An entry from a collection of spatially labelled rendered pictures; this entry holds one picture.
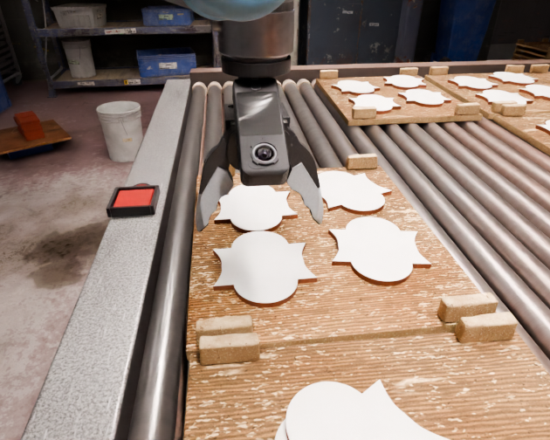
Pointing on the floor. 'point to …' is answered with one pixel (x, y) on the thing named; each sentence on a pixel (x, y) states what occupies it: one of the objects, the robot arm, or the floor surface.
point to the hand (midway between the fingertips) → (260, 231)
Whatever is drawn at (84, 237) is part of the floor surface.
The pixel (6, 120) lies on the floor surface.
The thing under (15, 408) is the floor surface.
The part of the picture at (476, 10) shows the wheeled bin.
